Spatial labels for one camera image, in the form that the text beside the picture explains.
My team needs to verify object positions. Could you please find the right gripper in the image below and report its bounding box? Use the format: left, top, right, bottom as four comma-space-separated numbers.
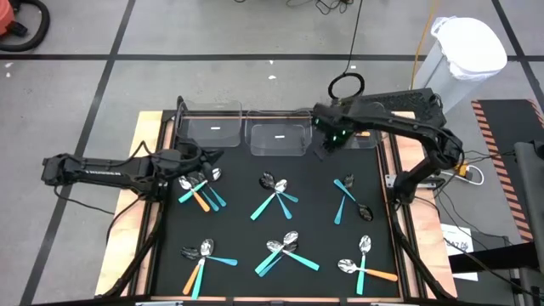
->
312, 101, 358, 162

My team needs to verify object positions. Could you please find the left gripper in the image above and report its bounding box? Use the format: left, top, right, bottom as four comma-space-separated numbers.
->
164, 146, 225, 179

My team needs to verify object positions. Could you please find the clear plastic bin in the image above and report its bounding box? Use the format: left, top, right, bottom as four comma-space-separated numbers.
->
176, 98, 243, 149
245, 109, 314, 157
339, 104, 390, 150

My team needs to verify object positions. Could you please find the black perforated computer case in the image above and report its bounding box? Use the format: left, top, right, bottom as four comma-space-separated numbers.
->
360, 88, 448, 144

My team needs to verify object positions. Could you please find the yellow power strip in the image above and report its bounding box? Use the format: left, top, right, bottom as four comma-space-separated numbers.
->
452, 160, 472, 179

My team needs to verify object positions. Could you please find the white paper sheet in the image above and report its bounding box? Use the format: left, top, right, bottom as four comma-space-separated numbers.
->
440, 224, 480, 282

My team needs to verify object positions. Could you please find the white lined trash can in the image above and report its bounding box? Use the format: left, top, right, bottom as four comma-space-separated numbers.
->
412, 15, 509, 115

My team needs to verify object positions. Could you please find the black hazard-striped floor mat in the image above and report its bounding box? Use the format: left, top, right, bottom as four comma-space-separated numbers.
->
470, 99, 544, 243

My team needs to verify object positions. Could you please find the black board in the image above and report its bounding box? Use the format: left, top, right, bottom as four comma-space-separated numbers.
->
448, 241, 544, 274

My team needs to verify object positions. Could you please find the orange shop vacuum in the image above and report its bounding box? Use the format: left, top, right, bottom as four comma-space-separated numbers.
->
0, 0, 17, 37

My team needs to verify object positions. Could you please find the black coiled hanging cable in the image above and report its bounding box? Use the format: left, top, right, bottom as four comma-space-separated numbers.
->
327, 0, 366, 100

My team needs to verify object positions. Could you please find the black table frame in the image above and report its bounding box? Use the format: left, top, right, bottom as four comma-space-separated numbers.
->
95, 109, 458, 306

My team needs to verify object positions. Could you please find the white looped cable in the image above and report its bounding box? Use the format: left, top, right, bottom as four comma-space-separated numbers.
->
439, 164, 485, 187

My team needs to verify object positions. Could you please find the yellow hanging cable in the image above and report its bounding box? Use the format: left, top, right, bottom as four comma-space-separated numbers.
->
410, 0, 439, 90

